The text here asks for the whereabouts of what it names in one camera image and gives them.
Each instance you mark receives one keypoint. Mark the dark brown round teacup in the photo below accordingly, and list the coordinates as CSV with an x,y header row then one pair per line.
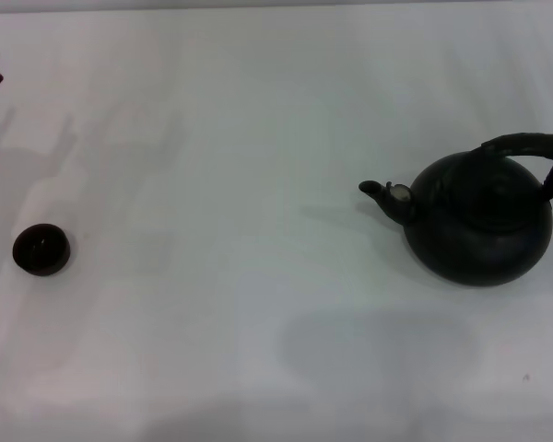
x,y
42,249

